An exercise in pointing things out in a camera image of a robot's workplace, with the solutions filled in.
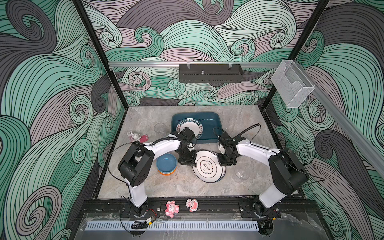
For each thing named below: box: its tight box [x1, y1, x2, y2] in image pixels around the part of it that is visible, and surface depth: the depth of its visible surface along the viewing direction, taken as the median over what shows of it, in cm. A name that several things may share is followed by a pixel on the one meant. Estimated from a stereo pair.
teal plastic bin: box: [171, 112, 222, 144], surface depth 110 cm
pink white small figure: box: [185, 198, 199, 212], surface depth 74 cm
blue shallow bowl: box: [156, 153, 178, 174], surface depth 83 cm
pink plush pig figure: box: [165, 200, 180, 218], surface depth 73 cm
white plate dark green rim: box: [176, 118, 204, 140], surface depth 109 cm
